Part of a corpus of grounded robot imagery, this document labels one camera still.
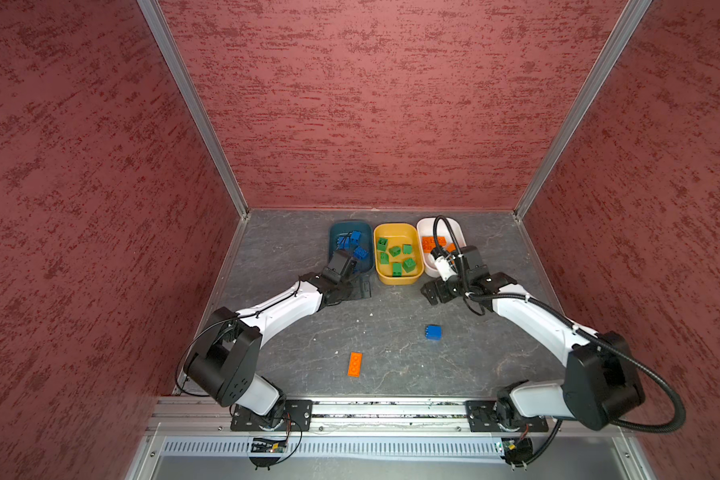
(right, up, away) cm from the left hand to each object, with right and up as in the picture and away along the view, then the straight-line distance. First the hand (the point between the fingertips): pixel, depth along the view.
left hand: (356, 293), depth 89 cm
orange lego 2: (+23, +14, -22) cm, 35 cm away
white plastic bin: (+37, +20, +20) cm, 46 cm away
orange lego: (+26, +15, +18) cm, 34 cm away
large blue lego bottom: (+1, +11, +17) cm, 20 cm away
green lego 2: (+18, +13, +18) cm, 28 cm away
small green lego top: (+13, +12, +17) cm, 25 cm away
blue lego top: (-1, +17, +21) cm, 27 cm away
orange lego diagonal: (+31, +16, +18) cm, 39 cm away
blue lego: (+24, -12, 0) cm, 27 cm away
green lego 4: (+18, +8, +12) cm, 23 cm away
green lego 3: (+9, +10, +15) cm, 20 cm away
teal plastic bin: (-7, +21, +27) cm, 35 cm away
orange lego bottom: (0, -19, -7) cm, 20 cm away
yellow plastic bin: (+16, +18, +23) cm, 34 cm away
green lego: (+9, +15, +18) cm, 25 cm away
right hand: (+23, +2, -2) cm, 23 cm away
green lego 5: (+14, +6, +13) cm, 20 cm away
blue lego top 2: (-5, +15, +18) cm, 24 cm away
